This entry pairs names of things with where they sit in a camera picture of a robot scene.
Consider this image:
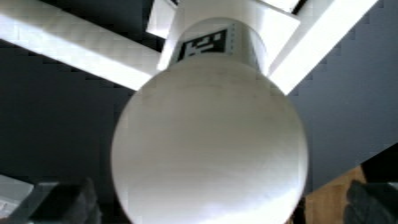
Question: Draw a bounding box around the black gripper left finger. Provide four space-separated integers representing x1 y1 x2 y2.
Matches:
0 178 101 224

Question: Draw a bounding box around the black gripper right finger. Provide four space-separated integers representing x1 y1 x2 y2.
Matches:
343 181 398 224

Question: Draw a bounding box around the white lamp bulb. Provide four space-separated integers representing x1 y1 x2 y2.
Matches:
112 18 307 224

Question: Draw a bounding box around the white lamp base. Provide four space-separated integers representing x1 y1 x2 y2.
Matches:
146 0 300 74

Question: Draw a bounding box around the white U-shaped table fence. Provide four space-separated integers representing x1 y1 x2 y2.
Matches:
0 0 379 92

